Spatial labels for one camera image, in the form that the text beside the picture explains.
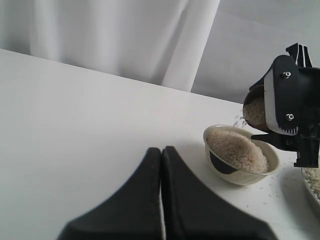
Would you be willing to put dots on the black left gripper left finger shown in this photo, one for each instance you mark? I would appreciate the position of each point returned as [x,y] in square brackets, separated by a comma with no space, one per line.
[131,213]

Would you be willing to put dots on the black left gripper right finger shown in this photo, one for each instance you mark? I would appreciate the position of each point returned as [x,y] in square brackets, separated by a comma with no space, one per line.
[193,212]

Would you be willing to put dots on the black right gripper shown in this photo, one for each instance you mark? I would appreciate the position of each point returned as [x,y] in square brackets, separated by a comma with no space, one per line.
[307,141]

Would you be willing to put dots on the brown wooden cup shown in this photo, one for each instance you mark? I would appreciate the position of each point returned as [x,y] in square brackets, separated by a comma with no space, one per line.
[252,95]

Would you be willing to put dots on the rice in wooden cup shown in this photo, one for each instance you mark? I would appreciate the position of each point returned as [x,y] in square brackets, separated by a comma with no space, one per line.
[254,112]

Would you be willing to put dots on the rice in white bowl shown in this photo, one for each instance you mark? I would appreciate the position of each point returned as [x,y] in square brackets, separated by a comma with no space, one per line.
[238,150]

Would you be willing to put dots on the white ceramic bowl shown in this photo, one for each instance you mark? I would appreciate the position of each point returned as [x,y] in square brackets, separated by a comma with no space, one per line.
[229,172]

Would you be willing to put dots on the rice in steel tray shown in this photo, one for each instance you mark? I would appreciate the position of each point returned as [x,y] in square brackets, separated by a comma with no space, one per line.
[311,178]

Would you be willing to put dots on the round steel tray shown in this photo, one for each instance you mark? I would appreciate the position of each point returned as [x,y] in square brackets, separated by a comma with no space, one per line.
[314,206]

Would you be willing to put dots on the white backdrop curtain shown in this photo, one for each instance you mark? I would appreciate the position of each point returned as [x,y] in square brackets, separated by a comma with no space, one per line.
[216,48]

